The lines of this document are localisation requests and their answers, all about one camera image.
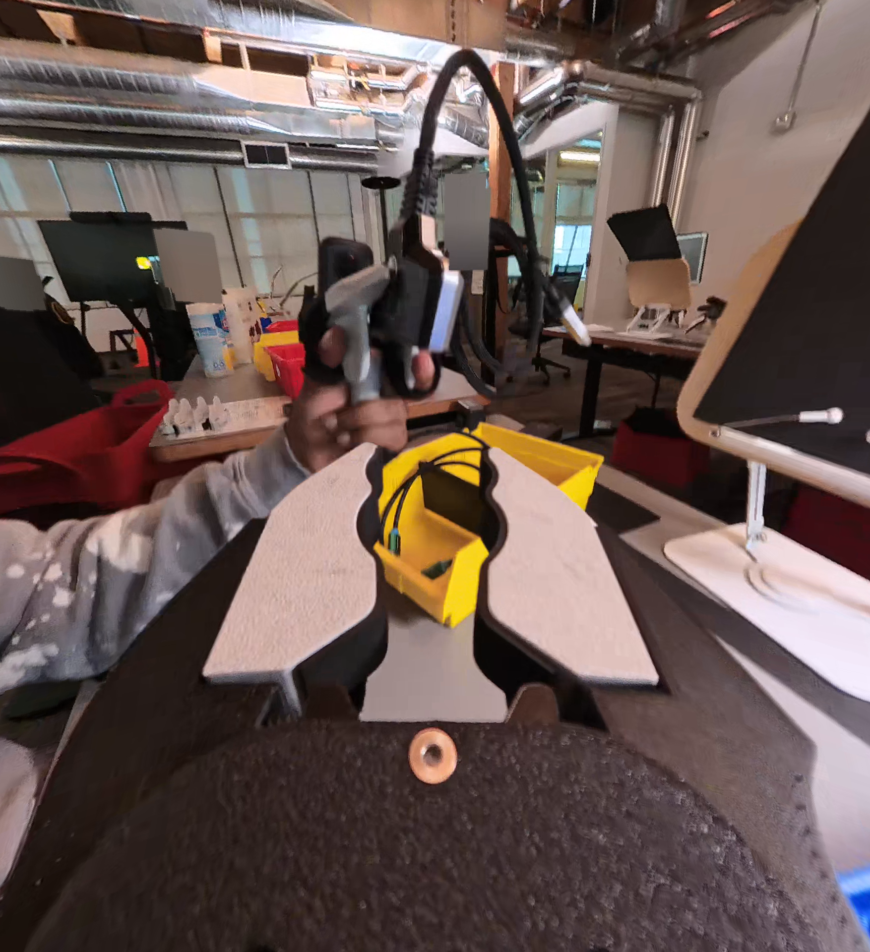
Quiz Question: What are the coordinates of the white printed package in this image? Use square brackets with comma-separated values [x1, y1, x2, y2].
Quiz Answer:
[221, 286, 263, 367]

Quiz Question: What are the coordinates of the spare hand-held gripper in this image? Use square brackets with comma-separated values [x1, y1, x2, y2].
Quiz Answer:
[684, 295, 728, 333]

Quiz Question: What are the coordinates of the small yellow bin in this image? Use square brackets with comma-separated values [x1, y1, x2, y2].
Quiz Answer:
[252, 331, 302, 382]

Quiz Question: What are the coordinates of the black floor lamp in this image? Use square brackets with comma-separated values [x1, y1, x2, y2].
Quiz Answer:
[361, 175, 404, 250]

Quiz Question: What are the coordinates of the black hub cable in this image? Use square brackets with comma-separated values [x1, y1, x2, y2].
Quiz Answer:
[401, 48, 594, 399]

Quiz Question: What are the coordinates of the small black tilted board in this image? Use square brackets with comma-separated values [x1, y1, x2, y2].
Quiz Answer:
[605, 204, 695, 337]

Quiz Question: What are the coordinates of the person's left forearm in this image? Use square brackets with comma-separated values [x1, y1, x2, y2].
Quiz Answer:
[0, 431, 311, 702]

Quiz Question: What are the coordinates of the red plastic bin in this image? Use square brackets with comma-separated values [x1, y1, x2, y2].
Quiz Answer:
[265, 344, 308, 400]

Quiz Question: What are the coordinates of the black monitor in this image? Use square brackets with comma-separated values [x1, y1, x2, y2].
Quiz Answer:
[37, 212, 192, 306]

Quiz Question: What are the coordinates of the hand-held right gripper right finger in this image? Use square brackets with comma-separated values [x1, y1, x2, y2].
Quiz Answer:
[474, 446, 661, 687]

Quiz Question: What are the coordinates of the silver air duct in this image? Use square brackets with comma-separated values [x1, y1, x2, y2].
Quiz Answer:
[0, 33, 436, 153]

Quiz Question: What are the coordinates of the white board stand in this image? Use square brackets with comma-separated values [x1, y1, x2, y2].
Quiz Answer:
[662, 405, 870, 706]

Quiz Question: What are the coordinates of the grey computer monitor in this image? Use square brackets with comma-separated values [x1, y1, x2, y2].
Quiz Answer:
[675, 231, 711, 286]

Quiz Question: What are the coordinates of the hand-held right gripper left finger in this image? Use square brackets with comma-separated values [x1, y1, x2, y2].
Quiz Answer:
[202, 442, 390, 687]

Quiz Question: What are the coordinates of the yellow plastic bin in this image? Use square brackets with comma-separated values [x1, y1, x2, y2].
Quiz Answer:
[373, 420, 606, 629]

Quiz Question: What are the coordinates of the black bin divider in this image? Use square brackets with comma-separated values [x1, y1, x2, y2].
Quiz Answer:
[418, 461, 490, 535]

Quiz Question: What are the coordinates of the wood edged grey table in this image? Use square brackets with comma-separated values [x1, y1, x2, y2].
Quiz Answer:
[148, 350, 493, 464]

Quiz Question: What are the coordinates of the wooden post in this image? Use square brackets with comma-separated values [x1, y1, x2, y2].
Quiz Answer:
[489, 61, 519, 373]

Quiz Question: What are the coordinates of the person's left hand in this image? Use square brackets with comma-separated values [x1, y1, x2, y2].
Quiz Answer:
[284, 326, 443, 475]

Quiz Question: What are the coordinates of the wood top office desk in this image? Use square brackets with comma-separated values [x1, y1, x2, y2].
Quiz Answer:
[541, 323, 710, 441]

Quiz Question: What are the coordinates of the white wipes canister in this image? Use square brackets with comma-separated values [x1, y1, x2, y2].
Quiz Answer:
[186, 301, 237, 379]

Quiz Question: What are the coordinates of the red storage crate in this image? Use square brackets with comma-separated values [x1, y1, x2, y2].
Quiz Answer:
[781, 487, 870, 583]
[611, 408, 713, 489]

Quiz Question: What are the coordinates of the row of small white bottles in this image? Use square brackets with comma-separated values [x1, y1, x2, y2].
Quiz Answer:
[158, 396, 233, 441]

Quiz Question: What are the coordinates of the large black wood-rimmed board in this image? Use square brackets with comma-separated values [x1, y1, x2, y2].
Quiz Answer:
[677, 45, 870, 523]

